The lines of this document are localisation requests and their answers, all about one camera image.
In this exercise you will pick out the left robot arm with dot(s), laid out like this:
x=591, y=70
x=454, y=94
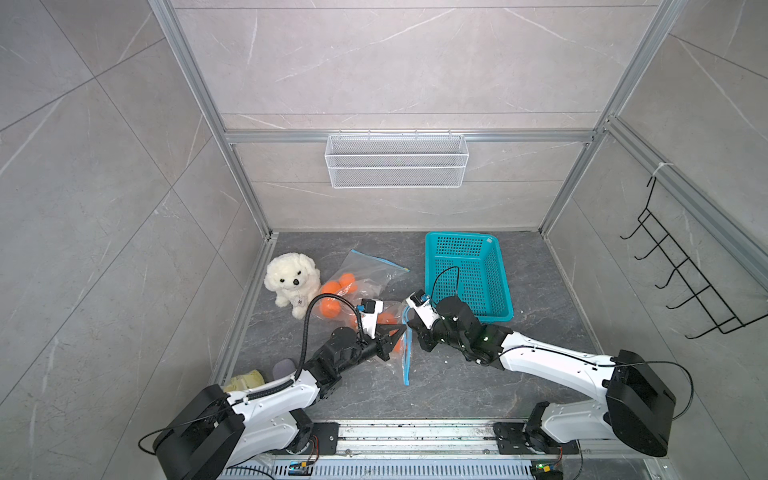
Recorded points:
x=217, y=430

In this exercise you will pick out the aluminium mounting rail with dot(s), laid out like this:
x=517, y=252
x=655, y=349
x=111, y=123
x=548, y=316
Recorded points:
x=424, y=438

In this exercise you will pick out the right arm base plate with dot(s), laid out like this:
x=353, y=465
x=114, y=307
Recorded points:
x=513, y=438

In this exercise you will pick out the orange five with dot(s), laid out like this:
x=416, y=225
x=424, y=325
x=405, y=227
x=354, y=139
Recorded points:
x=331, y=287

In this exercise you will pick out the orange six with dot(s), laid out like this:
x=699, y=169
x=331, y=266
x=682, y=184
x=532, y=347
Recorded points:
x=348, y=283

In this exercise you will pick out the orange one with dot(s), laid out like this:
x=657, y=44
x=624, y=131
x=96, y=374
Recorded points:
x=392, y=313

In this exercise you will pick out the black wire hook rack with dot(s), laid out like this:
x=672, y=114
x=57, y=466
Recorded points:
x=719, y=315

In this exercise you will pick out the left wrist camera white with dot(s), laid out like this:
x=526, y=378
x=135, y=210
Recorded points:
x=369, y=310

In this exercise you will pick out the white plush dog toy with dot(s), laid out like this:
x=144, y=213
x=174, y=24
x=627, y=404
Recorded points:
x=295, y=280

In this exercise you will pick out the orange seven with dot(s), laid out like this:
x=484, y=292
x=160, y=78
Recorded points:
x=330, y=308

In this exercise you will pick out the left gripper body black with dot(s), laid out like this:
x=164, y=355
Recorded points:
x=380, y=348

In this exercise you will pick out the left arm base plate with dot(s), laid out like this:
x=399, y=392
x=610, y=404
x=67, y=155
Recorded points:
x=322, y=438

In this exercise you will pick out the teal plastic basket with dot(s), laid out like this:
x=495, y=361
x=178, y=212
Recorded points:
x=470, y=266

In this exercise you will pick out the yellow plush toy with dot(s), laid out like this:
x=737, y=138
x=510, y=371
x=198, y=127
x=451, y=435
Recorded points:
x=243, y=382

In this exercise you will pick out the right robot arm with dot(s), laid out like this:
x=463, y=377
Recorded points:
x=625, y=399

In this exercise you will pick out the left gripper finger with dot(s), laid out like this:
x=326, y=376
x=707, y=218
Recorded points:
x=395, y=331
x=397, y=351

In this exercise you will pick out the clear zip-top bag blue seal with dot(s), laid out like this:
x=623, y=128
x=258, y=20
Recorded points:
x=407, y=338

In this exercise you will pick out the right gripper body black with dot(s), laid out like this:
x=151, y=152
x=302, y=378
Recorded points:
x=436, y=334

